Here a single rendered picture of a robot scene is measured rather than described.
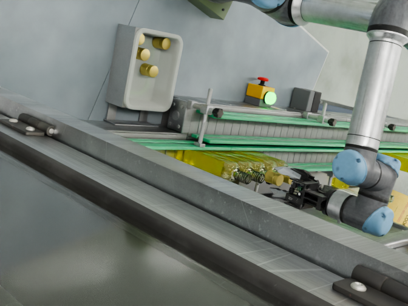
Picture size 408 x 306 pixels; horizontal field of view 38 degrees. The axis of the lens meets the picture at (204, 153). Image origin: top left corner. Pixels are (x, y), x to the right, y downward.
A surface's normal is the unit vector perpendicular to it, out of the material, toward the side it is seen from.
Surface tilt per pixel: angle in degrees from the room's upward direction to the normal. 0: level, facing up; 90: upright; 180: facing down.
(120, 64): 90
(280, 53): 0
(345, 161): 91
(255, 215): 90
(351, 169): 91
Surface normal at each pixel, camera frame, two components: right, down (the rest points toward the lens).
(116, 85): -0.69, 0.00
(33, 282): 0.20, -0.96
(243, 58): 0.70, 0.27
